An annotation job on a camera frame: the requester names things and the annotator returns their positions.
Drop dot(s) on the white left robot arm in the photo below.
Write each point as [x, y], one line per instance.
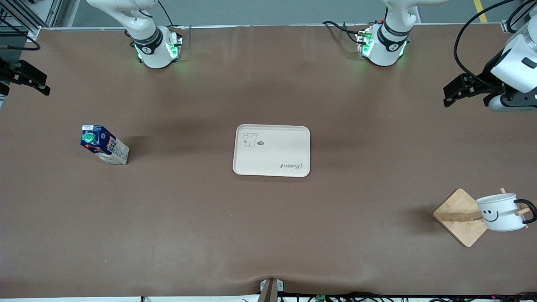
[386, 46]

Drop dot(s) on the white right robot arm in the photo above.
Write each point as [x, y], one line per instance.
[147, 37]

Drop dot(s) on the beige plastic tray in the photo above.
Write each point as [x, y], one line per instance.
[272, 151]

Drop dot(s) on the grey metal camera bracket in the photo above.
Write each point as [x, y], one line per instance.
[270, 289]

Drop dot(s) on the white smiley face cup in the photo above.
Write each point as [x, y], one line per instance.
[501, 214]

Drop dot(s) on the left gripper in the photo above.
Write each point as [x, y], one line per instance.
[483, 81]

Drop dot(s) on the brown table cover mat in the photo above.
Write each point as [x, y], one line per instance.
[268, 226]

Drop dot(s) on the wooden cup stand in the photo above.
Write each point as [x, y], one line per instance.
[459, 214]

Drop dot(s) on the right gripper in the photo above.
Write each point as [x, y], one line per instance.
[9, 71]

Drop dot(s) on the aluminium frame profile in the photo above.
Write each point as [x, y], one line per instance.
[16, 12]

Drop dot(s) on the blue milk carton green cap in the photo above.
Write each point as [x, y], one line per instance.
[105, 144]

